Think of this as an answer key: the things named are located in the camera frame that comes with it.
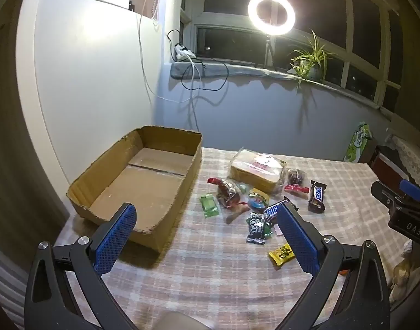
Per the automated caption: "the checked tablecloth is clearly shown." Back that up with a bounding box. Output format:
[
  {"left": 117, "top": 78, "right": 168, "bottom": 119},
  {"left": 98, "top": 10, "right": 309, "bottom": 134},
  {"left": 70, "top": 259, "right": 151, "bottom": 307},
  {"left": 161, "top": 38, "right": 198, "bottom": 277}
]
[{"left": 55, "top": 146, "right": 404, "bottom": 330}]

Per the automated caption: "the yellow candy packet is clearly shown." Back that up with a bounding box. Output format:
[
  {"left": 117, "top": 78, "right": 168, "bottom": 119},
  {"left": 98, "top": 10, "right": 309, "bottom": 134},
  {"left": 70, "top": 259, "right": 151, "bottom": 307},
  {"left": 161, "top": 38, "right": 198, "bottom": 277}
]
[{"left": 268, "top": 242, "right": 297, "bottom": 269}]

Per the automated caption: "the white cabinet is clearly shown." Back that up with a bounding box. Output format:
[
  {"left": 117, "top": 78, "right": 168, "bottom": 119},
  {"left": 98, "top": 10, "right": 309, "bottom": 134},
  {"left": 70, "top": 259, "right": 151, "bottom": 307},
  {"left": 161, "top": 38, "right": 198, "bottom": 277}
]
[{"left": 16, "top": 0, "right": 164, "bottom": 221}]

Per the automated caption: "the black cable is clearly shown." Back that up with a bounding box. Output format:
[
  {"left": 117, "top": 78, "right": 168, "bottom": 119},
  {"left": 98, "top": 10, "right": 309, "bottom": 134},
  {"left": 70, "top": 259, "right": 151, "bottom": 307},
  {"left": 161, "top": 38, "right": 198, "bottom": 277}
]
[{"left": 167, "top": 29, "right": 230, "bottom": 92}]

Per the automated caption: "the brown cardboard box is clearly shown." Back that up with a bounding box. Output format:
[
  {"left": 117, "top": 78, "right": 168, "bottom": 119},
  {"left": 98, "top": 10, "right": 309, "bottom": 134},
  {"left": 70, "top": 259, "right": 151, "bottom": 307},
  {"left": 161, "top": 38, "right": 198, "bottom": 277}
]
[{"left": 66, "top": 125, "right": 204, "bottom": 252}]

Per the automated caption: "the white cable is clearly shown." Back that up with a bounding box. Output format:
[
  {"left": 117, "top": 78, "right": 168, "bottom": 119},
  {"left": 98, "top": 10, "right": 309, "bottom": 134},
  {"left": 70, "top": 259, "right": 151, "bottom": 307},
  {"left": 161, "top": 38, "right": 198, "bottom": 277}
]
[{"left": 138, "top": 0, "right": 201, "bottom": 104}]

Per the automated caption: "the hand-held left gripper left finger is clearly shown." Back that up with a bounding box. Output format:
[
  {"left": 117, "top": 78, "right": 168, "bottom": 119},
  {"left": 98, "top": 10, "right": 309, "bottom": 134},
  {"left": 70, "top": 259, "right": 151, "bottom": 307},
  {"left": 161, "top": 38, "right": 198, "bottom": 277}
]
[{"left": 24, "top": 203, "right": 138, "bottom": 330}]

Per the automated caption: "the clear dark pastry packet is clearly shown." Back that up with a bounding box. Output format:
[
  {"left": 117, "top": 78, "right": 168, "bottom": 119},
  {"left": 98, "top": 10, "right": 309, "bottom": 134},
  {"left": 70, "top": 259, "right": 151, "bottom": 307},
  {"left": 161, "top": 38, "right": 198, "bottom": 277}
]
[
  {"left": 207, "top": 177, "right": 253, "bottom": 224},
  {"left": 283, "top": 168, "right": 310, "bottom": 195}
]

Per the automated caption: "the person's right hand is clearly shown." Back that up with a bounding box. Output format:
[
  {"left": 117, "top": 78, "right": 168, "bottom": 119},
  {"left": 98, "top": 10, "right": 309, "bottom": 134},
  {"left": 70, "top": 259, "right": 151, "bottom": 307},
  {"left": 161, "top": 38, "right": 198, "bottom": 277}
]
[{"left": 390, "top": 241, "right": 420, "bottom": 304}]

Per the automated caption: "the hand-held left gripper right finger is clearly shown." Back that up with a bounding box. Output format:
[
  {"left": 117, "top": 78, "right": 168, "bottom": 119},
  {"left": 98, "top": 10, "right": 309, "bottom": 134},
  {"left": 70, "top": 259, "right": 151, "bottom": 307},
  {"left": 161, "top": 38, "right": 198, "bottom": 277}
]
[{"left": 277, "top": 203, "right": 391, "bottom": 330}]

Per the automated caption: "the white power strip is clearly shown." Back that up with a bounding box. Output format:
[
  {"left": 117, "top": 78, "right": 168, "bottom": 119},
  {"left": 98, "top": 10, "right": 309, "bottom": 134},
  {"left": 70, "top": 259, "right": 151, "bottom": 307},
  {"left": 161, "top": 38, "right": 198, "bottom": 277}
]
[{"left": 174, "top": 43, "right": 197, "bottom": 61}]

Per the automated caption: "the colourful candy packet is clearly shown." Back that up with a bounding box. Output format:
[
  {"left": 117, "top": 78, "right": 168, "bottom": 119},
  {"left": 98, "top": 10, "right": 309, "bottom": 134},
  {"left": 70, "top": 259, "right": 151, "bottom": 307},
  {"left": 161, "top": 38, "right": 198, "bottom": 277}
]
[{"left": 246, "top": 188, "right": 270, "bottom": 214}]

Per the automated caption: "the window with white frame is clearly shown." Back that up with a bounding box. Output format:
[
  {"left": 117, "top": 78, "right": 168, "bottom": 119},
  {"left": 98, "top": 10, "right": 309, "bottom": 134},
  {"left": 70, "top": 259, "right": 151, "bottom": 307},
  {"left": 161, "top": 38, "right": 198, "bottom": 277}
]
[{"left": 180, "top": 0, "right": 403, "bottom": 111}]

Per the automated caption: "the green candy packet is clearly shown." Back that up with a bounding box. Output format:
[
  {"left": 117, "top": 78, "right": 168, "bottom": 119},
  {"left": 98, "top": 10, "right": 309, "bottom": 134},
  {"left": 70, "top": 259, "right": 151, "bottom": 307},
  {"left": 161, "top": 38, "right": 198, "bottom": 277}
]
[{"left": 199, "top": 194, "right": 220, "bottom": 218}]

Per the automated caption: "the beige lace cloth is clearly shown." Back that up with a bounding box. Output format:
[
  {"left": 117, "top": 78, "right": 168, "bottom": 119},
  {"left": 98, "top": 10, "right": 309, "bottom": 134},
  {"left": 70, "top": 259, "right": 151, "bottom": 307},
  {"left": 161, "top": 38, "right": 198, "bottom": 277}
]
[{"left": 385, "top": 134, "right": 420, "bottom": 193}]

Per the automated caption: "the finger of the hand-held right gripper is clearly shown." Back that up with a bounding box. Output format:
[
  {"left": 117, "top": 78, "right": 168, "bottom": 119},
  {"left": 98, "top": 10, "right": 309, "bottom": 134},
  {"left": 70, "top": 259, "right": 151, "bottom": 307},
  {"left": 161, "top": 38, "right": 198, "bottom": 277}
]
[
  {"left": 399, "top": 179, "right": 420, "bottom": 207},
  {"left": 371, "top": 180, "right": 407, "bottom": 214}
]

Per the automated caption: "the brown chocolate bar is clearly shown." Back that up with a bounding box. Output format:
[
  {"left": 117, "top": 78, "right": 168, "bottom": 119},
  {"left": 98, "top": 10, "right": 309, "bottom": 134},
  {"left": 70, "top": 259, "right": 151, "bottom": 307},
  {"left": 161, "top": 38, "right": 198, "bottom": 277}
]
[
  {"left": 307, "top": 180, "right": 327, "bottom": 213},
  {"left": 265, "top": 196, "right": 300, "bottom": 226}
]

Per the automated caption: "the bagged sliced bread loaf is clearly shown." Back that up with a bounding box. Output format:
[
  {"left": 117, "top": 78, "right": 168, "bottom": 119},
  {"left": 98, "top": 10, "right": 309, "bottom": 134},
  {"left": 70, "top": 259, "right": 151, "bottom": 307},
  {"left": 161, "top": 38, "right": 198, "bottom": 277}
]
[{"left": 229, "top": 148, "right": 288, "bottom": 195}]

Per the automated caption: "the potted spider plant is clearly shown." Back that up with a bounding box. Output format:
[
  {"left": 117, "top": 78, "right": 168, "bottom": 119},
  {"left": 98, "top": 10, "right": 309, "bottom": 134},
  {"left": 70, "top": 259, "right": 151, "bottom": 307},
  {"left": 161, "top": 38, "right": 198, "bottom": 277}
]
[{"left": 289, "top": 29, "right": 337, "bottom": 90}]

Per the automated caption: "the ring light with stand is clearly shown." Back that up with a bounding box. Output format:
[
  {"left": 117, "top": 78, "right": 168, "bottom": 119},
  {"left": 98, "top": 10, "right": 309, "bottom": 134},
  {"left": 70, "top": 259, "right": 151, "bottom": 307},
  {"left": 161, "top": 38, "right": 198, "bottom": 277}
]
[{"left": 247, "top": 0, "right": 296, "bottom": 69}]

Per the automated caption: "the dark wooden furniture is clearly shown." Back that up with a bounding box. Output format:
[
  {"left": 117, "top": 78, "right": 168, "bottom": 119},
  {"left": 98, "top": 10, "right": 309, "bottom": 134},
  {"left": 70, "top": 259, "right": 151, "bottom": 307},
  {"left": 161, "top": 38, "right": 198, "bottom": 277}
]
[{"left": 368, "top": 144, "right": 410, "bottom": 183}]

